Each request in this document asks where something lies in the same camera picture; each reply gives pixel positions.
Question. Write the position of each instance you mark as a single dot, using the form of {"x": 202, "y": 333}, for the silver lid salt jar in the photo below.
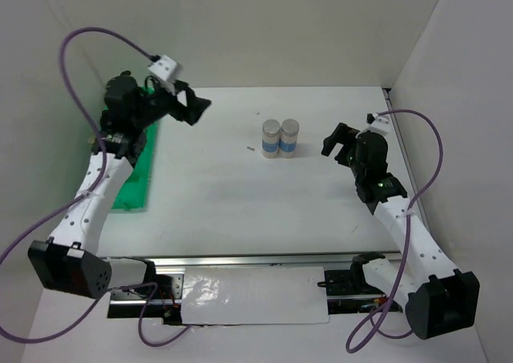
{"x": 271, "y": 134}
{"x": 288, "y": 141}

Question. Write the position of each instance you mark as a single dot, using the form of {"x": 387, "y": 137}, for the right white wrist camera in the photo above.
{"x": 378, "y": 124}

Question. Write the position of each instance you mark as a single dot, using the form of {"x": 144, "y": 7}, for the white plastic sheet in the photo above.
{"x": 254, "y": 296}

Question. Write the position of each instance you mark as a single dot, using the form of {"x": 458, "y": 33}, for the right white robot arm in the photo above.
{"x": 436, "y": 297}

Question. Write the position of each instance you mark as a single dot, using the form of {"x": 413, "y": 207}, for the aluminium rail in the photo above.
{"x": 257, "y": 260}

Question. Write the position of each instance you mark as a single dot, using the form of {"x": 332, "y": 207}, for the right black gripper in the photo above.
{"x": 342, "y": 134}

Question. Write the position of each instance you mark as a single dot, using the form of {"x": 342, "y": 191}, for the green plastic compartment tray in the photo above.
{"x": 138, "y": 178}

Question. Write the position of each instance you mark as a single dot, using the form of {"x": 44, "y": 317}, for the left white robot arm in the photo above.
{"x": 67, "y": 261}

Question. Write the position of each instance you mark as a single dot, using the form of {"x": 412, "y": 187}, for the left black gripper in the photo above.
{"x": 193, "y": 105}

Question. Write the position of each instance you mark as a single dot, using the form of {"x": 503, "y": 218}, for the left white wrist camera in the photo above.
{"x": 166, "y": 71}

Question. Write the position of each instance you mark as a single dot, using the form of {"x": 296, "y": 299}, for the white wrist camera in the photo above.
{"x": 378, "y": 124}
{"x": 166, "y": 71}

